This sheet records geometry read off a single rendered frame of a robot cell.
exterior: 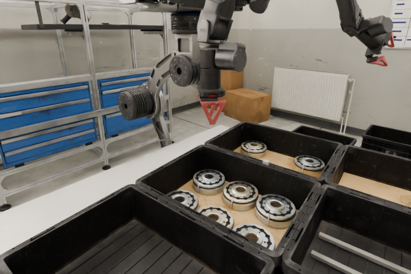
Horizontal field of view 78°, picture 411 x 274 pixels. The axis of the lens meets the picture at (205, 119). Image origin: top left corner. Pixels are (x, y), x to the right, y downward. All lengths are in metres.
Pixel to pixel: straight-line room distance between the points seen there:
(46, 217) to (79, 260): 0.41
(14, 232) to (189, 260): 0.63
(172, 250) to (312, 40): 3.50
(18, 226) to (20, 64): 2.29
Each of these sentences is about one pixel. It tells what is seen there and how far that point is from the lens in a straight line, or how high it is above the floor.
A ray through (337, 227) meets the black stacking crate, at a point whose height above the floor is 0.83.
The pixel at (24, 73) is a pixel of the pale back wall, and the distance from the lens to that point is 3.19.
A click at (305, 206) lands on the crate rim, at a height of 0.93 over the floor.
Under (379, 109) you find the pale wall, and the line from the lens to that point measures 3.74.
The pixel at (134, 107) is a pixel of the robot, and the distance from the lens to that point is 1.49.
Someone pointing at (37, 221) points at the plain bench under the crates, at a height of 0.70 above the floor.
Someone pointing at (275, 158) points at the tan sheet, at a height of 0.83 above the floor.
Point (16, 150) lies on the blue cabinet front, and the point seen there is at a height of 0.44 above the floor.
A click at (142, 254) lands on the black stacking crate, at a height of 0.83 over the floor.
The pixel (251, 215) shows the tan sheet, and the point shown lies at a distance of 0.75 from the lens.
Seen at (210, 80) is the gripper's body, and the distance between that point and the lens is 0.68.
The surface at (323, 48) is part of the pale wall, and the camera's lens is 3.81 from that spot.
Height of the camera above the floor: 1.31
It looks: 20 degrees down
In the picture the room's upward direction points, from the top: straight up
